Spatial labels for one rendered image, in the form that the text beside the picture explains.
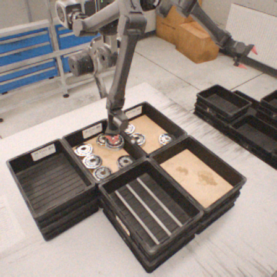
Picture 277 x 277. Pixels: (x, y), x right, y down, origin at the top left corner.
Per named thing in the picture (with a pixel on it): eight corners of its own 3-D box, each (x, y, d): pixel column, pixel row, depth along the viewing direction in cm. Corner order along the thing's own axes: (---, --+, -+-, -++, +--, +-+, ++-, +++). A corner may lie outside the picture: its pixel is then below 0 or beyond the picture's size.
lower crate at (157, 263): (101, 211, 137) (99, 198, 129) (146, 183, 150) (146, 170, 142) (148, 277, 114) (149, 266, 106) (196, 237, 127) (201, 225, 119)
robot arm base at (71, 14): (82, 26, 142) (79, 2, 134) (89, 30, 137) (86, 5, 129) (67, 29, 138) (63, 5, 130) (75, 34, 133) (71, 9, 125)
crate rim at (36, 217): (5, 164, 133) (4, 161, 131) (60, 140, 146) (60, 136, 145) (34, 222, 110) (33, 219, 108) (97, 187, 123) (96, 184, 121)
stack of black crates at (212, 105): (188, 130, 269) (195, 93, 238) (208, 119, 282) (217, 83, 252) (219, 153, 246) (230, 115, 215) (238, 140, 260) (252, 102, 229)
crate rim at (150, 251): (97, 187, 123) (96, 184, 121) (147, 159, 136) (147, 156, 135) (150, 257, 100) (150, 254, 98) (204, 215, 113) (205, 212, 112)
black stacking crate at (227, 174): (147, 171, 143) (148, 157, 135) (186, 148, 156) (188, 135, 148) (200, 225, 120) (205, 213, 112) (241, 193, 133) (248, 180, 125)
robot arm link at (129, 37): (141, 13, 105) (119, 12, 98) (149, 18, 102) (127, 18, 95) (119, 101, 132) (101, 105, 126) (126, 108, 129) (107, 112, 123)
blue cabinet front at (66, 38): (63, 72, 317) (54, 25, 279) (113, 56, 350) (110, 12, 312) (65, 73, 316) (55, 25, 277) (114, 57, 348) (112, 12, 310)
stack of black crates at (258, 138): (219, 153, 246) (228, 125, 223) (238, 140, 260) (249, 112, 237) (256, 180, 223) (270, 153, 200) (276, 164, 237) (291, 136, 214)
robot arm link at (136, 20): (144, -11, 100) (122, -14, 94) (149, 26, 103) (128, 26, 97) (89, 21, 135) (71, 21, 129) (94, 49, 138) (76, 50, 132)
